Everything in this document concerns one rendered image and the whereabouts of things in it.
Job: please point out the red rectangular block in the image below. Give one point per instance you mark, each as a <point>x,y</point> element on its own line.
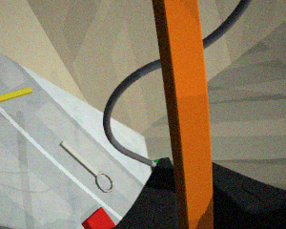
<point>98,220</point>

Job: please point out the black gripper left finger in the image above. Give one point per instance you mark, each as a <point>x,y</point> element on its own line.
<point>156,206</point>

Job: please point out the orange handle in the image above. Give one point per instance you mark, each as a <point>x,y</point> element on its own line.
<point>180,42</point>

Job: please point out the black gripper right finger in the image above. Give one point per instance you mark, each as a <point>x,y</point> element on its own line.
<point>243,203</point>

